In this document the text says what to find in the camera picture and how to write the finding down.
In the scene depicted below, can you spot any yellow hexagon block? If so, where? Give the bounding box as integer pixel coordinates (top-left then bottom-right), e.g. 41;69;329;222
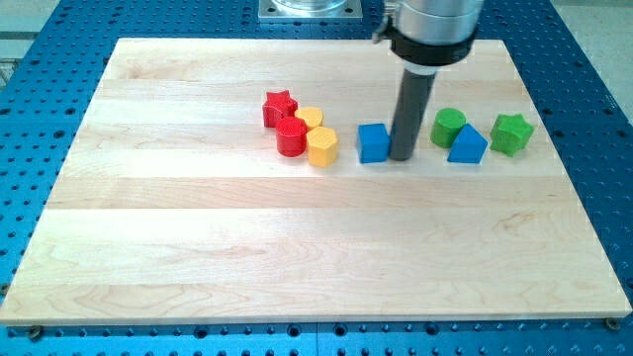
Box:
307;127;339;167

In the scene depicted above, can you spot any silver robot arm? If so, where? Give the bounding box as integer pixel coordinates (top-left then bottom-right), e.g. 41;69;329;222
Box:
372;0;484;161

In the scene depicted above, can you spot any green star block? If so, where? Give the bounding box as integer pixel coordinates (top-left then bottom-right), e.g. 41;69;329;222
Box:
491;114;535;157

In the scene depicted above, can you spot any red cylinder block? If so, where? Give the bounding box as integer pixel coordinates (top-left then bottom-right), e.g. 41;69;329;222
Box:
275;117;308;157

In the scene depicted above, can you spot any board stop screw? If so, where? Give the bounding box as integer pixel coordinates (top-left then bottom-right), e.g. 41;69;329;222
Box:
26;325;44;341
603;317;620;332

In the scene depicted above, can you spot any yellow heart block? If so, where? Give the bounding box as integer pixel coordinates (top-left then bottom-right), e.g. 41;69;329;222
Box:
294;107;324;131

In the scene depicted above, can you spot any blue cube block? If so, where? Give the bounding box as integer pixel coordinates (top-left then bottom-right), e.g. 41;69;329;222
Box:
356;124;390;164

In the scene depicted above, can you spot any red star block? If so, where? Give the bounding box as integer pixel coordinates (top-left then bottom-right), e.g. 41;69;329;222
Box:
262;90;299;128

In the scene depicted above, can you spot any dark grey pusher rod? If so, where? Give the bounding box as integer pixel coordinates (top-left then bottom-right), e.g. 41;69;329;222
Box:
389;69;435;161

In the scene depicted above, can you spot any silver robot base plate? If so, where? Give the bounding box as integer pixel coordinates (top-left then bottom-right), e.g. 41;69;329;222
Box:
257;0;363;23

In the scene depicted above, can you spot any green cylinder block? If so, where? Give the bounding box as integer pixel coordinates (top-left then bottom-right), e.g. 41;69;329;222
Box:
430;108;467;148

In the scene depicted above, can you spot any light wooden board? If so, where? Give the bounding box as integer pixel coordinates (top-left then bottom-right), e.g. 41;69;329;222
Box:
1;39;631;325

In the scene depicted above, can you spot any blue triangular prism block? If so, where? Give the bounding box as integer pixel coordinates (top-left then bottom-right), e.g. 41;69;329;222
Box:
447;124;489;164

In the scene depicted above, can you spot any left board stop screw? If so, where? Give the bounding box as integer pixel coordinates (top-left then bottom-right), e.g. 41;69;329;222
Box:
26;325;44;341

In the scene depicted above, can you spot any right board stop screw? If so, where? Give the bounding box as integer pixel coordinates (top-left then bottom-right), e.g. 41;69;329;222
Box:
603;317;620;332

